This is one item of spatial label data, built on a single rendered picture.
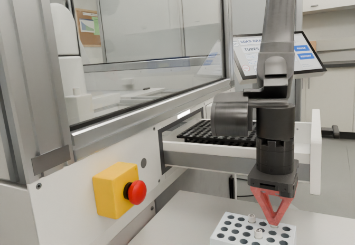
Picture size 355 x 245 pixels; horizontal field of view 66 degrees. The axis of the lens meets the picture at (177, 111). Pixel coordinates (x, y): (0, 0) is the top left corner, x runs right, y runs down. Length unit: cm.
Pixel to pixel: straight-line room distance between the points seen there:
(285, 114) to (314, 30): 390
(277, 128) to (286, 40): 16
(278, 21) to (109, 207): 44
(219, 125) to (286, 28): 22
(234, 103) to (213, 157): 20
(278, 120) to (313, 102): 326
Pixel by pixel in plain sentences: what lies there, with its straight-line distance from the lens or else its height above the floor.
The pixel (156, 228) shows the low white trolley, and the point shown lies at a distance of 59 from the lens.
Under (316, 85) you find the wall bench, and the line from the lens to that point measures 364.
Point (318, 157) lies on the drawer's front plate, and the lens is 56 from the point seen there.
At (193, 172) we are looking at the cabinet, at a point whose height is 73.
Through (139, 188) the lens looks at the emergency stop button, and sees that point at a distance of 47.
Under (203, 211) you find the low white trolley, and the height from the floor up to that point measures 76.
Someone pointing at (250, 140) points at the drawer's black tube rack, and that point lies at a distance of 62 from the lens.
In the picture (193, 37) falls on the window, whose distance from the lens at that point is 88.
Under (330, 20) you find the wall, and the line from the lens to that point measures 431.
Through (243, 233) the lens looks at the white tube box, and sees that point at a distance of 51.
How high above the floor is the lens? 109
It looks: 11 degrees down
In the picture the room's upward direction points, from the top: 4 degrees counter-clockwise
